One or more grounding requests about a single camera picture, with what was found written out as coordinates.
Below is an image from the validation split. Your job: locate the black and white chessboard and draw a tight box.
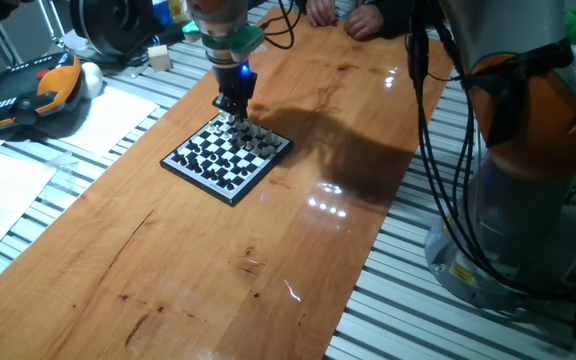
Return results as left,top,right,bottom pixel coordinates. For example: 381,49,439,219
159,111,294,207

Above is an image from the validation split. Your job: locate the orange and black teach pendant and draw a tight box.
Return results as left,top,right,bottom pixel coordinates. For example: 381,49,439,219
0,51,84,135

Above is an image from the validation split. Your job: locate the small wooden cube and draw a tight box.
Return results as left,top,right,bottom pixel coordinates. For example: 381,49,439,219
147,44,174,73

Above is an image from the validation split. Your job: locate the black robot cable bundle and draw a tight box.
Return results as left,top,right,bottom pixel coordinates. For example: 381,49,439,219
402,0,576,301

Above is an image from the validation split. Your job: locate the clear plastic bag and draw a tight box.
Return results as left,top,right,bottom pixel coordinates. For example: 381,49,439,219
42,152,80,194

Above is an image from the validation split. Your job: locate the right hand of seated man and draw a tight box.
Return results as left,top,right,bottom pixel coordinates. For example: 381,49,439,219
305,0,339,29

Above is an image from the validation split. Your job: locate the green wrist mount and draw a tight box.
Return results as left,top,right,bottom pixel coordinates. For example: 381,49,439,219
181,19,266,57

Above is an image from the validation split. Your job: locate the left hand of seated man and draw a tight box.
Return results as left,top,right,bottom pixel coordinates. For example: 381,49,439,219
342,3,385,42

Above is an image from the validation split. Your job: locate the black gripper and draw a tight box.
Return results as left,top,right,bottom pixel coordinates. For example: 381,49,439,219
211,63,259,121

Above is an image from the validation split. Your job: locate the black sleeved left forearm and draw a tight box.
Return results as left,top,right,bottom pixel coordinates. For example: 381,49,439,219
370,0,414,39

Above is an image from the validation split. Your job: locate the white round object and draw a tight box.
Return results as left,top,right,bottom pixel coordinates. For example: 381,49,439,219
78,61,105,100

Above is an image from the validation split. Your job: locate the black round spool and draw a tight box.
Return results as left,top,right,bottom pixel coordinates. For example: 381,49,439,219
69,0,162,62

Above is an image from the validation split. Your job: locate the blue cloth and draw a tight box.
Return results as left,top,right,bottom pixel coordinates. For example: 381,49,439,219
150,0,174,27

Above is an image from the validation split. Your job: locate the orange wooden board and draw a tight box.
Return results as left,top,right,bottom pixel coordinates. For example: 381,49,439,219
0,4,455,360

